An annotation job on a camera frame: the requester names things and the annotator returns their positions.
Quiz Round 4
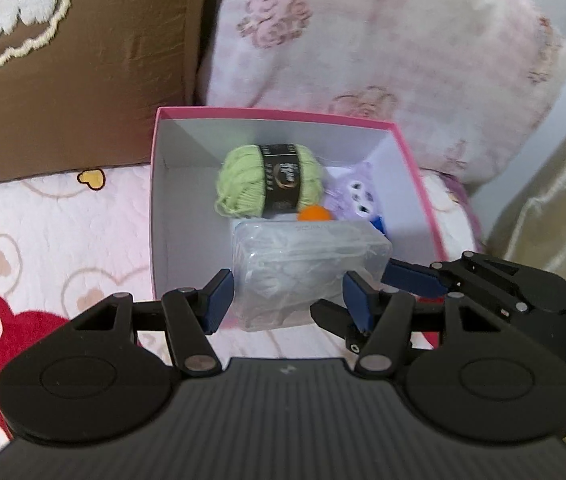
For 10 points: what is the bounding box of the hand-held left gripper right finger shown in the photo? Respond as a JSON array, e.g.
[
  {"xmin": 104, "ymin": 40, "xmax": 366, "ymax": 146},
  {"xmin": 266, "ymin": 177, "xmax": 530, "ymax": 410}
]
[{"xmin": 341, "ymin": 269, "xmax": 505, "ymax": 379}]

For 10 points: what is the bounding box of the orange makeup sponge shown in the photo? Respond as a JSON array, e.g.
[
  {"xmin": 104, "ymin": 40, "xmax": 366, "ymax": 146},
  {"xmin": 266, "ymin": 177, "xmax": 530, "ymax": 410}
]
[{"xmin": 296, "ymin": 204, "xmax": 335, "ymax": 223}]

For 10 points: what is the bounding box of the bear printed blanket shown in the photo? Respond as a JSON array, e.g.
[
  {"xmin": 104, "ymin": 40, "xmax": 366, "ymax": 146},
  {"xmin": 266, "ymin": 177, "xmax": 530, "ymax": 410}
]
[{"xmin": 0, "ymin": 164, "xmax": 485, "ymax": 467}]

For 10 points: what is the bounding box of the brown cushion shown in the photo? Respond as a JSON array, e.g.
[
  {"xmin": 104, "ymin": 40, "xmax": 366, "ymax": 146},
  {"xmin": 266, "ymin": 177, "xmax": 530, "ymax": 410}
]
[{"xmin": 0, "ymin": 0, "xmax": 212, "ymax": 192}]

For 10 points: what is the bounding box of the purple plush toy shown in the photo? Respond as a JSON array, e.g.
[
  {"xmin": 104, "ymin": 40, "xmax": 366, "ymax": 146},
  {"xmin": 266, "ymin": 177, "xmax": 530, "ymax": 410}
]
[{"xmin": 323, "ymin": 160, "xmax": 380, "ymax": 224}]

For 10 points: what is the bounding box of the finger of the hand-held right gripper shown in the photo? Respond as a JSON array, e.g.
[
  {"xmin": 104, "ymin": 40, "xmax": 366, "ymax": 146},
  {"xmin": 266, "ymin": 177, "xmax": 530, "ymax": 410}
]
[
  {"xmin": 382, "ymin": 249, "xmax": 566, "ymax": 314},
  {"xmin": 309, "ymin": 298, "xmax": 370, "ymax": 357}
]

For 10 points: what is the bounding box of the gold curtain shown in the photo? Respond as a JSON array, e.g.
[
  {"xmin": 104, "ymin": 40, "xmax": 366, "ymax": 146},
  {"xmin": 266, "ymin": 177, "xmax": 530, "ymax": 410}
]
[{"xmin": 482, "ymin": 104, "xmax": 566, "ymax": 303}]

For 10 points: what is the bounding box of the pink floral pillow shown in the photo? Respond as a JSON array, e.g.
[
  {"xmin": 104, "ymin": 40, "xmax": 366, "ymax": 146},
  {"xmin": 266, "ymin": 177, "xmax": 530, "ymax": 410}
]
[{"xmin": 197, "ymin": 0, "xmax": 566, "ymax": 197}]

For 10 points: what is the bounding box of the clear plastic box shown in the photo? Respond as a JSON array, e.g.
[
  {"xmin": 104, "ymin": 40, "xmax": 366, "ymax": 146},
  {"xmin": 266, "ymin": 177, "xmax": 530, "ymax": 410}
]
[{"xmin": 231, "ymin": 218, "xmax": 394, "ymax": 334}]

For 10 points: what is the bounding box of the pink cardboard box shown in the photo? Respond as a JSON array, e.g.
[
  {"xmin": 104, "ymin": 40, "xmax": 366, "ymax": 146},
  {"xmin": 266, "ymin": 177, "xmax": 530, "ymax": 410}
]
[{"xmin": 150, "ymin": 106, "xmax": 450, "ymax": 302}]

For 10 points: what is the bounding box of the green yarn ball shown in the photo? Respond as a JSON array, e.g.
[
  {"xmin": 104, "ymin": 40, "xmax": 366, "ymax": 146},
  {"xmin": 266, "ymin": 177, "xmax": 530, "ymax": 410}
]
[{"xmin": 214, "ymin": 142, "xmax": 325, "ymax": 221}]

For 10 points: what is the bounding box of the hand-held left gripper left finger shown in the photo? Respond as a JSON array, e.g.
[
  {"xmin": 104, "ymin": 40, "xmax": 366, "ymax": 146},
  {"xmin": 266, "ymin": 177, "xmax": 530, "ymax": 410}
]
[{"xmin": 70, "ymin": 268, "xmax": 237, "ymax": 379}]

